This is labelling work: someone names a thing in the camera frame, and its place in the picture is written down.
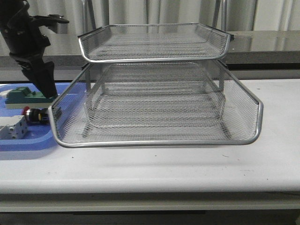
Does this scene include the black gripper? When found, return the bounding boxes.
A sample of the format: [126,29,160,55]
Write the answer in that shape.
[0,14,69,98]

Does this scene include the red emergency stop button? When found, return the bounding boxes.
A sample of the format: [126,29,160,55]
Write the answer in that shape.
[22,106,50,125]

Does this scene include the silver mesh tray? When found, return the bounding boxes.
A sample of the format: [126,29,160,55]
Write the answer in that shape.
[49,60,263,148]
[82,77,233,139]
[78,23,234,63]

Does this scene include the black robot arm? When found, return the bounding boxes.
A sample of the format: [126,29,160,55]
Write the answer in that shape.
[0,0,69,98]

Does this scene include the green terminal block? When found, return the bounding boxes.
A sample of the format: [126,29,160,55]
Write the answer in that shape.
[5,86,57,109]

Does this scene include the white circuit breaker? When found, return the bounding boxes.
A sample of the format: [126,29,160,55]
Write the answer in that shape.
[0,115,28,140]

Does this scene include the blue plastic tray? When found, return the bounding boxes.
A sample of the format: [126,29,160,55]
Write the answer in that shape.
[0,82,70,153]

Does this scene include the white curtain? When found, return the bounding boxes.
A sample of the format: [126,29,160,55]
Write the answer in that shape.
[29,0,300,34]

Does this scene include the grey stone counter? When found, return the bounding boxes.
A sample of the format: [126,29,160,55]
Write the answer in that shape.
[43,30,300,70]

